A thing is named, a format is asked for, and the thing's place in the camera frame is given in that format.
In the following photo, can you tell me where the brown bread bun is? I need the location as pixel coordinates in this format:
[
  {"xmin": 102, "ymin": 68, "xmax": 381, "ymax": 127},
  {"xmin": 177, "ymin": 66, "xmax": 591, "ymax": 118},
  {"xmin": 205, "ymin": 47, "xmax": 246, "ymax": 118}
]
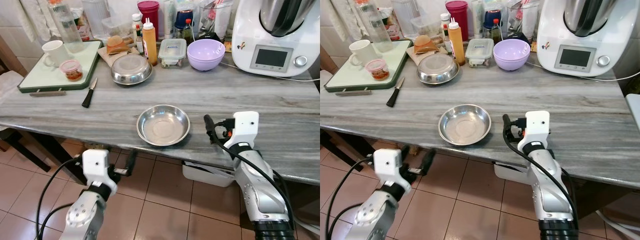
[
  {"xmin": 106, "ymin": 35, "xmax": 130, "ymax": 53},
  {"xmin": 413, "ymin": 34, "xmax": 438, "ymax": 53}
]

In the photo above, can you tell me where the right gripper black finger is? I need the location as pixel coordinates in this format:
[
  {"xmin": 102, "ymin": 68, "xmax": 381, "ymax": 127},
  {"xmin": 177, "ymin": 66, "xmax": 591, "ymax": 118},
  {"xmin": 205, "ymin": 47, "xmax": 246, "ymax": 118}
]
[
  {"xmin": 502, "ymin": 114, "xmax": 514, "ymax": 143},
  {"xmin": 203, "ymin": 114, "xmax": 217, "ymax": 145}
]

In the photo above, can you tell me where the shallow empty steel bowl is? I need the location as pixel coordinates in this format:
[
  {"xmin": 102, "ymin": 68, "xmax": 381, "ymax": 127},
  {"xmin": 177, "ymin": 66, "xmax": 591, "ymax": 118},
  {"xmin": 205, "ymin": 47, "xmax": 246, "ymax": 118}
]
[
  {"xmin": 438, "ymin": 103, "xmax": 492, "ymax": 147},
  {"xmin": 136, "ymin": 104, "xmax": 191, "ymax": 147}
]

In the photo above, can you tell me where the purple plastic bowl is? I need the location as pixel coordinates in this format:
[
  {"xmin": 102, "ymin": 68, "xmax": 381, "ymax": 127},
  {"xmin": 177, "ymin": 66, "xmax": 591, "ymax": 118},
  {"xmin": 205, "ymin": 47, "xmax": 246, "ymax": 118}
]
[
  {"xmin": 187, "ymin": 39, "xmax": 226, "ymax": 72},
  {"xmin": 493, "ymin": 39, "xmax": 531, "ymax": 72}
]

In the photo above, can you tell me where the tan paper sheet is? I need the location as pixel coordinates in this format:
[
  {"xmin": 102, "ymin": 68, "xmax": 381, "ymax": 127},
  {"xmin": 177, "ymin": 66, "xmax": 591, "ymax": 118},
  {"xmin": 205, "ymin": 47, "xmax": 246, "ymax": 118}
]
[
  {"xmin": 406, "ymin": 44, "xmax": 443, "ymax": 65},
  {"xmin": 97, "ymin": 44, "xmax": 135, "ymax": 67}
]

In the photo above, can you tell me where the orange sauce squeeze bottle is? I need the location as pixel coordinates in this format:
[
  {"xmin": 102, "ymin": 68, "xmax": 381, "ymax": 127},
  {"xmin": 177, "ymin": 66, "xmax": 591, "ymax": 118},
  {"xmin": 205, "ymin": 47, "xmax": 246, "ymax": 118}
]
[
  {"xmin": 447, "ymin": 17, "xmax": 465, "ymax": 66},
  {"xmin": 142, "ymin": 18, "xmax": 158, "ymax": 67}
]

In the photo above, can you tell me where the small white-capped sauce bottle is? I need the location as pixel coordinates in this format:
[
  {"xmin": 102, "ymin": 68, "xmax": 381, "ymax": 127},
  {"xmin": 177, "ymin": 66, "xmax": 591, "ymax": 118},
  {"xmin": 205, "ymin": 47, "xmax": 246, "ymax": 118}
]
[
  {"xmin": 440, "ymin": 13, "xmax": 452, "ymax": 54},
  {"xmin": 131, "ymin": 13, "xmax": 145, "ymax": 55}
]

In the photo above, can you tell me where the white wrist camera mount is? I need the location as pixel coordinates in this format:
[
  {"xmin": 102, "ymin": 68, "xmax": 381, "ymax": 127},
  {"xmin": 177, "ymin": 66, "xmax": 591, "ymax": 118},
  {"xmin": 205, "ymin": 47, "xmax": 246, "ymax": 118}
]
[
  {"xmin": 82, "ymin": 148, "xmax": 110, "ymax": 187},
  {"xmin": 223, "ymin": 111, "xmax": 260, "ymax": 149},
  {"xmin": 517, "ymin": 110, "xmax": 550, "ymax": 153},
  {"xmin": 373, "ymin": 148, "xmax": 404, "ymax": 187}
]

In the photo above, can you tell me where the white food processor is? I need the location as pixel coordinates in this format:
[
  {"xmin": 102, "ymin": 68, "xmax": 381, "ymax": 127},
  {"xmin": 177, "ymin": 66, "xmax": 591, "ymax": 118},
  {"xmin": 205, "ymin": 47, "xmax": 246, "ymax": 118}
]
[
  {"xmin": 231, "ymin": 0, "xmax": 321, "ymax": 78},
  {"xmin": 537, "ymin": 0, "xmax": 640, "ymax": 77}
]

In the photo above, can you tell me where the white object at table edge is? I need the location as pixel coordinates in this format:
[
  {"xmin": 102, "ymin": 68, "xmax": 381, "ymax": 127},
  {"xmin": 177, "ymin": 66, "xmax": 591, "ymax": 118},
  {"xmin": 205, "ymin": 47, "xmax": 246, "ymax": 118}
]
[{"xmin": 625, "ymin": 93, "xmax": 640, "ymax": 132}]

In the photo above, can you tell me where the white floor cable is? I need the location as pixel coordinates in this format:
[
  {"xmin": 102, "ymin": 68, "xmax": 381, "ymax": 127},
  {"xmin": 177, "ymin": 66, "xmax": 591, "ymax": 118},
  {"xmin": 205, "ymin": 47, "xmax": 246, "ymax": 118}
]
[{"xmin": 595, "ymin": 209, "xmax": 640, "ymax": 240}]

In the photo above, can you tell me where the black furniture frame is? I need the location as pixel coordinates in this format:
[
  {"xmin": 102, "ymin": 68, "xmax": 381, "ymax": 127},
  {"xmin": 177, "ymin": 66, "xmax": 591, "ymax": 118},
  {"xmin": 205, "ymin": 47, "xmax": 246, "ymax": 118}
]
[
  {"xmin": 320, "ymin": 129, "xmax": 381, "ymax": 173},
  {"xmin": 0, "ymin": 127, "xmax": 89, "ymax": 186}
]

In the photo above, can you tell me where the white cloth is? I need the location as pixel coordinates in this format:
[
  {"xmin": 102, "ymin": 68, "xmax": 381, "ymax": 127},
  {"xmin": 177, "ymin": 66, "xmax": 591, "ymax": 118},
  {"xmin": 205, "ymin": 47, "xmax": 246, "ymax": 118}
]
[
  {"xmin": 0, "ymin": 70, "xmax": 24, "ymax": 103},
  {"xmin": 320, "ymin": 70, "xmax": 334, "ymax": 95}
]

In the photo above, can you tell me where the hanging pale towel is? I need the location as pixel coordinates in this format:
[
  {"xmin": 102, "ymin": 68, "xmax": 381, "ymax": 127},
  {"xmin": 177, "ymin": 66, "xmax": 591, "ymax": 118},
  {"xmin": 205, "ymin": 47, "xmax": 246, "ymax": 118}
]
[
  {"xmin": 327, "ymin": 0, "xmax": 363, "ymax": 44},
  {"xmin": 19, "ymin": 0, "xmax": 57, "ymax": 44}
]

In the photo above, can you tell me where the green-rimmed pale tray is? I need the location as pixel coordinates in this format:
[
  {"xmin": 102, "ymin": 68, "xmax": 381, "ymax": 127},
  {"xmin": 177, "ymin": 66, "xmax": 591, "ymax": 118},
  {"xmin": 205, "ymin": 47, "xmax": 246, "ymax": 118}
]
[
  {"xmin": 17, "ymin": 40, "xmax": 104, "ymax": 94},
  {"xmin": 324, "ymin": 39, "xmax": 414, "ymax": 93}
]

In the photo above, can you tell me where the black-handled kitchen knife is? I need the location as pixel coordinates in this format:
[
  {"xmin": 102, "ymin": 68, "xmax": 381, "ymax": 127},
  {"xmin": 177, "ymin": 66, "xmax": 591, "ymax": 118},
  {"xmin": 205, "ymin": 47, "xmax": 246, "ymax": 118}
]
[
  {"xmin": 81, "ymin": 76, "xmax": 99, "ymax": 109},
  {"xmin": 385, "ymin": 76, "xmax": 405, "ymax": 108}
]

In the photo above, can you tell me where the clear plastic storage container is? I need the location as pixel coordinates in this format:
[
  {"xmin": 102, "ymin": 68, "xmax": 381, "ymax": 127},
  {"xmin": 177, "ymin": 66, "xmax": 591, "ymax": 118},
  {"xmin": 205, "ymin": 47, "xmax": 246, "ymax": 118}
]
[
  {"xmin": 392, "ymin": 0, "xmax": 422, "ymax": 39},
  {"xmin": 82, "ymin": 0, "xmax": 112, "ymax": 39}
]

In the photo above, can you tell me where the dark blue jar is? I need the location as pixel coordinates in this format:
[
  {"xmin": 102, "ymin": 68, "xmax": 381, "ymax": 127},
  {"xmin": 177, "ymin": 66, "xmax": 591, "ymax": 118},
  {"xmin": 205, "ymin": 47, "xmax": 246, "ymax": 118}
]
[
  {"xmin": 175, "ymin": 7, "xmax": 195, "ymax": 31},
  {"xmin": 483, "ymin": 7, "xmax": 504, "ymax": 30}
]

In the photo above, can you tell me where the dark red tumbler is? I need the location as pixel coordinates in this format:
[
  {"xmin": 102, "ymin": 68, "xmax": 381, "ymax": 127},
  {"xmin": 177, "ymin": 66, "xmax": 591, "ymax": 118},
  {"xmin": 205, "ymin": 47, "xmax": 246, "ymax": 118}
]
[
  {"xmin": 445, "ymin": 0, "xmax": 469, "ymax": 42},
  {"xmin": 137, "ymin": 0, "xmax": 160, "ymax": 41}
]

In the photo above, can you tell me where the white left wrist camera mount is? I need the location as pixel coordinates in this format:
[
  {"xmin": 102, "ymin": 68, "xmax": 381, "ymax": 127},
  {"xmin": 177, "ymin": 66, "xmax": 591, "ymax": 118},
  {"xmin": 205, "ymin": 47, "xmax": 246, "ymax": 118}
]
[
  {"xmin": 82, "ymin": 148, "xmax": 110, "ymax": 187},
  {"xmin": 373, "ymin": 148, "xmax": 404, "ymax": 187}
]

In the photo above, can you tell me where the white ceramic mug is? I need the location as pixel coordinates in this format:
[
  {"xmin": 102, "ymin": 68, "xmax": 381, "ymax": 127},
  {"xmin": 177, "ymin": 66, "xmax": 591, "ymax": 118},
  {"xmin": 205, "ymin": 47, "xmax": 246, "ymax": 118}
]
[
  {"xmin": 41, "ymin": 40, "xmax": 69, "ymax": 68},
  {"xmin": 348, "ymin": 39, "xmax": 377, "ymax": 67}
]

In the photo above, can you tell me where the small tub with red sauce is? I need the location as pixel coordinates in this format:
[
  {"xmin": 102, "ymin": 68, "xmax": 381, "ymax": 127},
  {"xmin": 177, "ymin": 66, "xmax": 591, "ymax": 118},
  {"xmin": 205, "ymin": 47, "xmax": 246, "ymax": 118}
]
[
  {"xmin": 365, "ymin": 58, "xmax": 390, "ymax": 81},
  {"xmin": 60, "ymin": 59, "xmax": 84, "ymax": 82}
]

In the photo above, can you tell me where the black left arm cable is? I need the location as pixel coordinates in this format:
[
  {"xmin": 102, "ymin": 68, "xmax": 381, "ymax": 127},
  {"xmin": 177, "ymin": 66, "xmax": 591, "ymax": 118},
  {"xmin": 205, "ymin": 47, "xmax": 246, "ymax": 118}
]
[
  {"xmin": 325, "ymin": 154, "xmax": 376, "ymax": 240},
  {"xmin": 35, "ymin": 155, "xmax": 84, "ymax": 240}
]

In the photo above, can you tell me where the clear lidded food container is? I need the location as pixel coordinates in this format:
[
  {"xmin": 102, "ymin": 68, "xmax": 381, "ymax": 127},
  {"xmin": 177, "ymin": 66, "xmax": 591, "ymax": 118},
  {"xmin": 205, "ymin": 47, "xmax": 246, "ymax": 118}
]
[
  {"xmin": 465, "ymin": 38, "xmax": 495, "ymax": 68},
  {"xmin": 158, "ymin": 38, "xmax": 187, "ymax": 68}
]

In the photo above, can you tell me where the white plastic bin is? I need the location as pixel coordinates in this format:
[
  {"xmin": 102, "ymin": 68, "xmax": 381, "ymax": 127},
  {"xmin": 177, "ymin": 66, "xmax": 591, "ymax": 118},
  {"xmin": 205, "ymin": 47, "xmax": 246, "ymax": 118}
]
[
  {"xmin": 182, "ymin": 160, "xmax": 236, "ymax": 188},
  {"xmin": 493, "ymin": 161, "xmax": 532, "ymax": 185}
]

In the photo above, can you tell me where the white appliance power cable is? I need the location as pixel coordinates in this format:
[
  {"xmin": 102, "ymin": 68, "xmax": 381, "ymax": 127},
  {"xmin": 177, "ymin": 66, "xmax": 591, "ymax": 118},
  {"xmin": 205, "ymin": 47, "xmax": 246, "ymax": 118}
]
[{"xmin": 527, "ymin": 60, "xmax": 640, "ymax": 82}]

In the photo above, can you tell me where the clear plastic bottle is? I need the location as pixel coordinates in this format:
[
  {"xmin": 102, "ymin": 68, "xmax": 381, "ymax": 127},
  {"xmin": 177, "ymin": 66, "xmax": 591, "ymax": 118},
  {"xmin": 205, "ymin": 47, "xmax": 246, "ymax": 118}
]
[
  {"xmin": 48, "ymin": 0, "xmax": 84, "ymax": 54},
  {"xmin": 355, "ymin": 0, "xmax": 394, "ymax": 54}
]

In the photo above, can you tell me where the clear blender jug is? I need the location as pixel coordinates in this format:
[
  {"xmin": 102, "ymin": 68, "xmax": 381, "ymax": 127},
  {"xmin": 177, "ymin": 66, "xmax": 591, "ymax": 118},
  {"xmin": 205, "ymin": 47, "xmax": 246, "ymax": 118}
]
[
  {"xmin": 507, "ymin": 0, "xmax": 542, "ymax": 42},
  {"xmin": 199, "ymin": 0, "xmax": 234, "ymax": 42}
]

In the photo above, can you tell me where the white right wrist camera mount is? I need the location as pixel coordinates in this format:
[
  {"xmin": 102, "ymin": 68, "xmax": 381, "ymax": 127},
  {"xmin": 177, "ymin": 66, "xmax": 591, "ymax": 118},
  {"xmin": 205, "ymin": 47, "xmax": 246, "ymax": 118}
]
[
  {"xmin": 223, "ymin": 111, "xmax": 260, "ymax": 149},
  {"xmin": 517, "ymin": 110, "xmax": 550, "ymax": 153}
]

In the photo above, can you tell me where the covered steel bowl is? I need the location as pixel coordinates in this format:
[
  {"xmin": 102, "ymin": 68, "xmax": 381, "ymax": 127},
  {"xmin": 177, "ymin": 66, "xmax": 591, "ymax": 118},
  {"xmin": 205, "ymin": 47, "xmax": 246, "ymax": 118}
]
[
  {"xmin": 417, "ymin": 53, "xmax": 460, "ymax": 85},
  {"xmin": 110, "ymin": 53, "xmax": 153, "ymax": 86}
]

